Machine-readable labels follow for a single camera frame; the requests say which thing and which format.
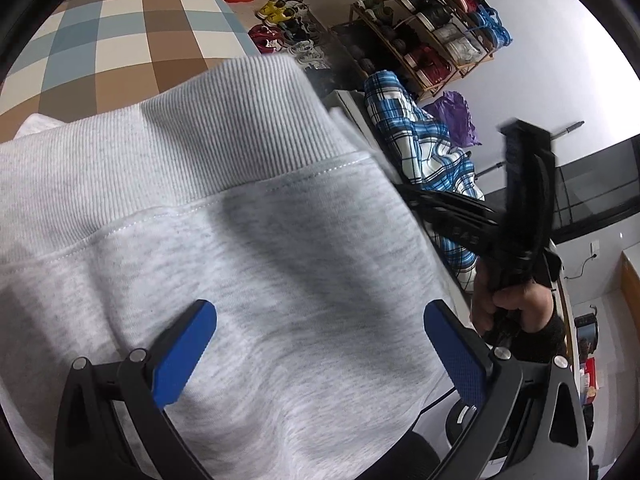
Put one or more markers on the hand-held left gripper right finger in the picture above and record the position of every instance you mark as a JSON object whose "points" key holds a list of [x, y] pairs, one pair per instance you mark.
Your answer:
{"points": [[460, 355]]}

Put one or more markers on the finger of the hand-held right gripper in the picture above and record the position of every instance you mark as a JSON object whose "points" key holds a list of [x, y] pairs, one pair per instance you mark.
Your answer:
{"points": [[460, 235], [465, 208]]}

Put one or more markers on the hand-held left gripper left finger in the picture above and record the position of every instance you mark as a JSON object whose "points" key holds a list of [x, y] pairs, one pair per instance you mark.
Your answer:
{"points": [[185, 355]]}

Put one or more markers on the grey sweatshirt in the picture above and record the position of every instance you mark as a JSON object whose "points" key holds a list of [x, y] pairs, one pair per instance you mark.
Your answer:
{"points": [[250, 260]]}

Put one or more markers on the person's right forearm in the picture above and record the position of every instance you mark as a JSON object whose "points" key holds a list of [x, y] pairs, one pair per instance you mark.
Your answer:
{"points": [[545, 345]]}

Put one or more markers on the person's right hand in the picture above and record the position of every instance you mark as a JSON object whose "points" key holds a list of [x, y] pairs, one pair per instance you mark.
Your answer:
{"points": [[520, 305]]}

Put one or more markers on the black glass panel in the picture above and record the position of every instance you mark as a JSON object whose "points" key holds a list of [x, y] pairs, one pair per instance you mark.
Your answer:
{"points": [[600, 195]]}

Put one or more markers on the metal rod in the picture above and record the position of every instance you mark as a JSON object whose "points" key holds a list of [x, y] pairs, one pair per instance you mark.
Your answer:
{"points": [[570, 127]]}

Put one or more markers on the purple bag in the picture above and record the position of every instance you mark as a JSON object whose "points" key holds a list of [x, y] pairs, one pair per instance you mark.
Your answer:
{"points": [[452, 115]]}

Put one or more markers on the blue plaid cloth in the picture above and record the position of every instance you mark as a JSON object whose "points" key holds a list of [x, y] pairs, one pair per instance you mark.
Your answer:
{"points": [[400, 125]]}

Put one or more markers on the wooden shoe rack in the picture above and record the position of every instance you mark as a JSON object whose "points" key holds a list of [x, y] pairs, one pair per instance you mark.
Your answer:
{"points": [[431, 94]]}

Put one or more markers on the black container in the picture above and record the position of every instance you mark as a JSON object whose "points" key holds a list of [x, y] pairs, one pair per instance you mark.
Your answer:
{"points": [[586, 335]]}

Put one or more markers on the wooden board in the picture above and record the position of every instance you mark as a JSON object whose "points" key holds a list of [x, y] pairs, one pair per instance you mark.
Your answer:
{"points": [[632, 280]]}

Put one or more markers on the red box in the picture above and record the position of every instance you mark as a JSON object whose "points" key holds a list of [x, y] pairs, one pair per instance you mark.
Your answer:
{"points": [[591, 375]]}

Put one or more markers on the rows of shoes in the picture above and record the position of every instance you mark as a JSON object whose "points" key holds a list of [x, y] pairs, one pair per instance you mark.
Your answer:
{"points": [[430, 65]]}

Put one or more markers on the white sneakers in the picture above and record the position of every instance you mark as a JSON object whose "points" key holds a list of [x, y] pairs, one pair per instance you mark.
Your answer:
{"points": [[305, 52]]}

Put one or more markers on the pair of red shoes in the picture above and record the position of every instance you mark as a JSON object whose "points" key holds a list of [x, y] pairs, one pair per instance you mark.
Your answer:
{"points": [[262, 37]]}

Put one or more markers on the pair of yellow shoes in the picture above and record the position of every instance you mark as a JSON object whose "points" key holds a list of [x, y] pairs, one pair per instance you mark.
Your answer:
{"points": [[274, 10]]}

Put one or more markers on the checkered blanket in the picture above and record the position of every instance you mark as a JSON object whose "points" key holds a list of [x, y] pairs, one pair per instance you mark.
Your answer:
{"points": [[125, 35]]}

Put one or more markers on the wall socket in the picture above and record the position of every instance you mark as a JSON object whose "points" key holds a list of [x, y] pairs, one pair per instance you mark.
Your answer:
{"points": [[595, 249]]}

